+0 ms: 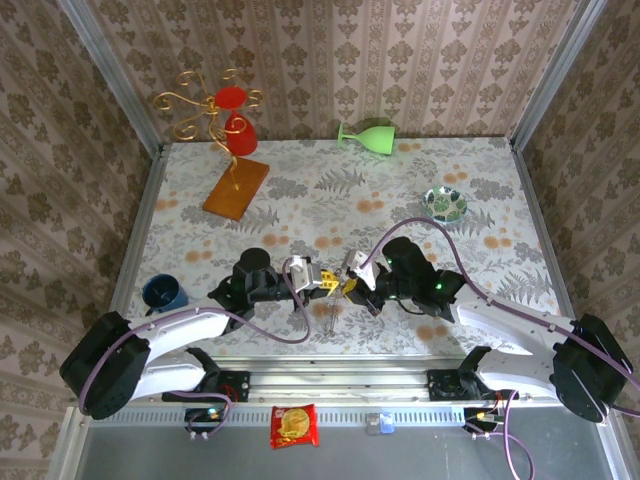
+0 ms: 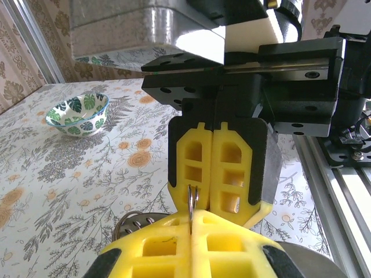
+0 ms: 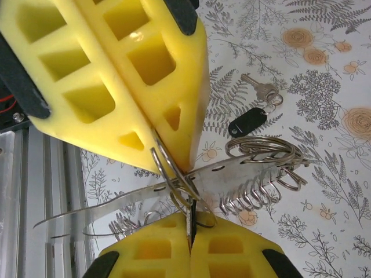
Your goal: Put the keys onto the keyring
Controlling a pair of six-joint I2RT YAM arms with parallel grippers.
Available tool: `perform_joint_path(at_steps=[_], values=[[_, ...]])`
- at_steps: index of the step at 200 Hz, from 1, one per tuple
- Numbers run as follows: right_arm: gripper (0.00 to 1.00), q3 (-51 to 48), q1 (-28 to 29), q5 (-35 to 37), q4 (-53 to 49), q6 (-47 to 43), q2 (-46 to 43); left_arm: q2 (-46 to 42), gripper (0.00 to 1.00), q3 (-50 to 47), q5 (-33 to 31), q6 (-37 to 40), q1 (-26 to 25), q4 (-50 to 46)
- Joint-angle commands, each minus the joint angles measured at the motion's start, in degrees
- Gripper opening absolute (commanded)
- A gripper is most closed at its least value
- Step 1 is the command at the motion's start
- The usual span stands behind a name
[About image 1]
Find leaf pattern bowl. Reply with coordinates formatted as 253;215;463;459
422;185;470;224

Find blue mug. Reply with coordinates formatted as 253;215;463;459
141;273;190;321

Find small blue and grey packet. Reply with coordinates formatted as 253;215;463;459
364;412;395;435

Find red wine glass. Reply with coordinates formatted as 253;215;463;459
214;85;259;157

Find green wine glass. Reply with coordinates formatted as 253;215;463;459
335;122;398;158

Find red snack packet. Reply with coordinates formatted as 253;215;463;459
269;402;320;450

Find black connector board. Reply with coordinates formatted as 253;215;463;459
462;407;506;434
184;407;226;434

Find grey metal panel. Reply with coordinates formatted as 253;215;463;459
74;424;619;480

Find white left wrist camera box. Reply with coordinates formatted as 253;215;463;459
288;254;325;292

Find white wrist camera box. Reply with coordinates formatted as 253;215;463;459
288;254;325;292
341;248;387;292

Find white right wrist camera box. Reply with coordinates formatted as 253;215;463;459
341;248;387;292

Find gold wire rack, wooden base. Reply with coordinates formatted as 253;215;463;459
152;69;272;222

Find wide aluminium mounting rail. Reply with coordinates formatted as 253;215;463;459
69;363;614;404

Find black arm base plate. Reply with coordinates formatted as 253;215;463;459
425;368;520;402
161;369;252;403

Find grey slotted cable duct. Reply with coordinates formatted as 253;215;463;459
87;405;469;427

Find aluminium side rail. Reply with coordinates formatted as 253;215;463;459
508;142;591;366
92;143;169;369

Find aluminium frame post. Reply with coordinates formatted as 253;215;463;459
507;0;601;151
57;0;166;151

